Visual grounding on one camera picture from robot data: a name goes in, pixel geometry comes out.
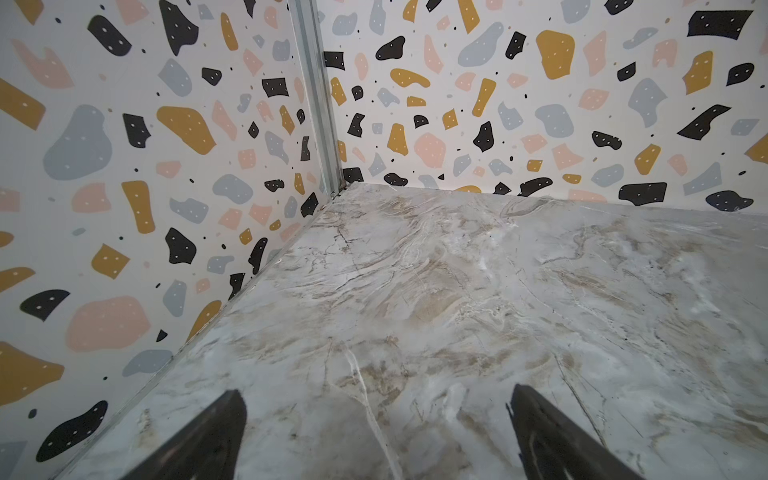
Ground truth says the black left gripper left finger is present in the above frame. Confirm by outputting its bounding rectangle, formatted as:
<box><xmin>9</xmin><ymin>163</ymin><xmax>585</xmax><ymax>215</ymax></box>
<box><xmin>125</xmin><ymin>390</ymin><xmax>247</xmax><ymax>480</ymax></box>

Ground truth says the aluminium corner post left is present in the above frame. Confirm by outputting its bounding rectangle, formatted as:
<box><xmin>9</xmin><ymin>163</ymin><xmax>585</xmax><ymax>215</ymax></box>
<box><xmin>289</xmin><ymin>0</ymin><xmax>345</xmax><ymax>198</ymax></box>

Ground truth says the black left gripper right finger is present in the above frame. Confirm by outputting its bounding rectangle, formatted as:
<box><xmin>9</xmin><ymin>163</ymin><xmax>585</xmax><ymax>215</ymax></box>
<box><xmin>506</xmin><ymin>384</ymin><xmax>642</xmax><ymax>480</ymax></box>

